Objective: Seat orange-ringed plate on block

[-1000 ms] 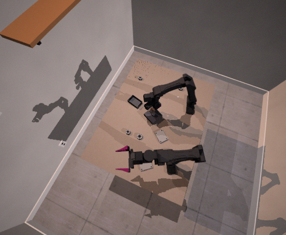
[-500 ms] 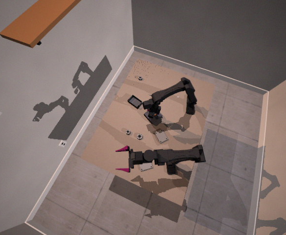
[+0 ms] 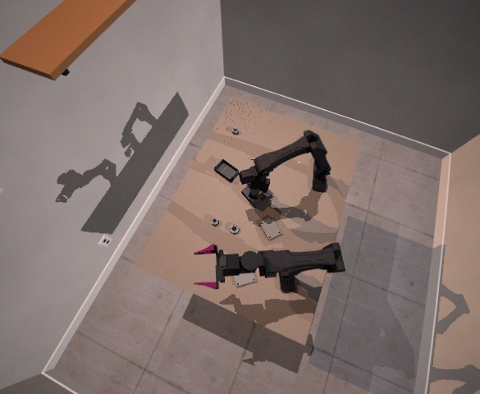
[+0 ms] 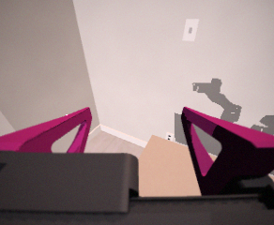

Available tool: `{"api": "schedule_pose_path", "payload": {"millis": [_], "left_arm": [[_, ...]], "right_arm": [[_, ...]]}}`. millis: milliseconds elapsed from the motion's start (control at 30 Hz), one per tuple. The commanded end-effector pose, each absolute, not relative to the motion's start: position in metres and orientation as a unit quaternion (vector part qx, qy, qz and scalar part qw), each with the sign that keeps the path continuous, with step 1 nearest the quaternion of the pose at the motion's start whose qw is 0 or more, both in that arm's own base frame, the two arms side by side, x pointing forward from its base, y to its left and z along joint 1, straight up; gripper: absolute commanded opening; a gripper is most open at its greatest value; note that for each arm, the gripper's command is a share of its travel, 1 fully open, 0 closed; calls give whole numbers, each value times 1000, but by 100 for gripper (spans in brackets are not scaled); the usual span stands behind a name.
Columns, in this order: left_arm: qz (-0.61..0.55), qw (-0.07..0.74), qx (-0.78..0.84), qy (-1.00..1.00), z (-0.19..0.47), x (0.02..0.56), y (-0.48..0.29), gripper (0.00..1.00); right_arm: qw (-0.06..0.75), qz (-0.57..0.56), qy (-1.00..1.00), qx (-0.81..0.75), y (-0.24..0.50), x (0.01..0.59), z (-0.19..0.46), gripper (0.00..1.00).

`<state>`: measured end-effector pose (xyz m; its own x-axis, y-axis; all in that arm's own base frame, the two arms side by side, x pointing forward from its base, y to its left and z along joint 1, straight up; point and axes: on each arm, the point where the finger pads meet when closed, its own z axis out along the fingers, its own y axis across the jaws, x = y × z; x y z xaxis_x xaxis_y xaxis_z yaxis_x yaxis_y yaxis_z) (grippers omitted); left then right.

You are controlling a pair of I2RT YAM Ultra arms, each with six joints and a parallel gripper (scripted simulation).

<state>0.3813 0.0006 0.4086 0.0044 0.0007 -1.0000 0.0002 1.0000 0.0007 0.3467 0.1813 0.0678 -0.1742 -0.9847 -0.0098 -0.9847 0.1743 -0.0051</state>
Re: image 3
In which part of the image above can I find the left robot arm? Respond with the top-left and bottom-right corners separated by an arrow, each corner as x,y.
219,242 -> 345,292

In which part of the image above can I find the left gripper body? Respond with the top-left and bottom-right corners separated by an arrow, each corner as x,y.
215,245 -> 225,289

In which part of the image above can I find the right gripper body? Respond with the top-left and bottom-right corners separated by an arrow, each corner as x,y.
260,178 -> 270,192

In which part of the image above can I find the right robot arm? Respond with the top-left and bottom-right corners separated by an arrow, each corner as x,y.
239,130 -> 331,199

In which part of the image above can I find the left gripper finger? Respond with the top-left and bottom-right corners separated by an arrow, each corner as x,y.
194,244 -> 216,254
195,282 -> 216,289

